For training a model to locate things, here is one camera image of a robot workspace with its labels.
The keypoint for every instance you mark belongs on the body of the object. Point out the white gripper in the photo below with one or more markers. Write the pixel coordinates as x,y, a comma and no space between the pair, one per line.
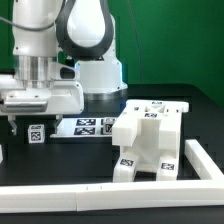
62,97

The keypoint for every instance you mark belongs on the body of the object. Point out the white marker base plate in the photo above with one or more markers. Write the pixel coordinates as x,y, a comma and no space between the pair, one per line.
80,128

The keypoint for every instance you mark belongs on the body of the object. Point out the white tagged cube nut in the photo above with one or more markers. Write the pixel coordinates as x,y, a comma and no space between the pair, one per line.
107,125
36,133

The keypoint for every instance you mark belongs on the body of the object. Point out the white chair seat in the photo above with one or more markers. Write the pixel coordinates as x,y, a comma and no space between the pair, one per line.
159,137

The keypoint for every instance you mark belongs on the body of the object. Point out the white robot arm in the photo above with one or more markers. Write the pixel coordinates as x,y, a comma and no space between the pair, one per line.
65,53

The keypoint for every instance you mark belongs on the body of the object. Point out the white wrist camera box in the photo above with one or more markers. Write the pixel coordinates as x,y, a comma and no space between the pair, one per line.
58,71

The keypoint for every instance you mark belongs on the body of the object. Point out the white L-shaped fence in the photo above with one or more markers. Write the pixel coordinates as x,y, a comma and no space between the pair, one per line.
207,190

